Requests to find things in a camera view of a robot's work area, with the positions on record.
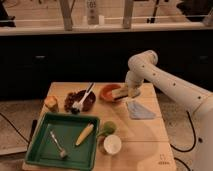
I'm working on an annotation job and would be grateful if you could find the red bowl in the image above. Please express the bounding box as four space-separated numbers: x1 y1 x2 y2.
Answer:
99 84 120 102

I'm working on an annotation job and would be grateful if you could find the dark cabinet counter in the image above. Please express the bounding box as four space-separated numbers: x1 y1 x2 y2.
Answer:
0 30 213 100

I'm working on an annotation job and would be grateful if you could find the yellow corn cob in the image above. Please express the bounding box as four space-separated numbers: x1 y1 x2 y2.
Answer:
75 124 94 146

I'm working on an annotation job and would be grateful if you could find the yellow orange cup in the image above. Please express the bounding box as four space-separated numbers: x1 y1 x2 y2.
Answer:
44 96 59 112

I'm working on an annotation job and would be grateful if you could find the white cup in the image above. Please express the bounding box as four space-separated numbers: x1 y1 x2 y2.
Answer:
103 135 122 155

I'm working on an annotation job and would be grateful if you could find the black cable left floor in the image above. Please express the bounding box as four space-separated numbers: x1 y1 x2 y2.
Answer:
0 112 31 145

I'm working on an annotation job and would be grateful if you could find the black cable on floor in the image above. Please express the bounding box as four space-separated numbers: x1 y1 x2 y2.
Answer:
170 111 198 154

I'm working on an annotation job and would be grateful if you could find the light blue folded cloth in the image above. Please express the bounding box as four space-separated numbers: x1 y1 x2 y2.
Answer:
126 100 156 120

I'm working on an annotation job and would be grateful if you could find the green plastic tray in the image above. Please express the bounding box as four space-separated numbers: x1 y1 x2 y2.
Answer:
25 113 100 171

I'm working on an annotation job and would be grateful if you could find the brown whiteboard eraser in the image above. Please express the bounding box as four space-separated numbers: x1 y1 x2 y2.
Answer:
112 87 128 100

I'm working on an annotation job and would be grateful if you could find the white dish brush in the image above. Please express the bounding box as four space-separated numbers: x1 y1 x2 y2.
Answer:
71 83 94 114

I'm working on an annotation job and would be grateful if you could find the green pear toy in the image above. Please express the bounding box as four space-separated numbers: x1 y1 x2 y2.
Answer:
97 121 116 136

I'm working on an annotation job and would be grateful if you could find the metal fork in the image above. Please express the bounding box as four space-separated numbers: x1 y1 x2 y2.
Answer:
50 131 68 159

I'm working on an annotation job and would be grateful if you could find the white bottle on counter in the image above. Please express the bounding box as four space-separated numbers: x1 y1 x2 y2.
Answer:
86 0 99 25

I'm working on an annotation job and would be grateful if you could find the dark brown bowl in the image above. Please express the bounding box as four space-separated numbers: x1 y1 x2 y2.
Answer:
64 90 96 112

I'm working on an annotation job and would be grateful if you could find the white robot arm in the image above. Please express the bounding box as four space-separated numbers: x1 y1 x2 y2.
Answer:
125 50 213 171

